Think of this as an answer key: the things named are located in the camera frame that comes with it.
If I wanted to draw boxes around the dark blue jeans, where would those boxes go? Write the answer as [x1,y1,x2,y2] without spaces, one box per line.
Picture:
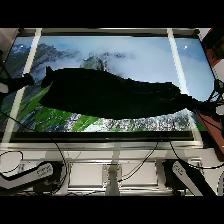
[38,65,198,121]

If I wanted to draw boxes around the silver frame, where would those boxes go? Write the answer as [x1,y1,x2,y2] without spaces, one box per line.
[0,139,224,197]

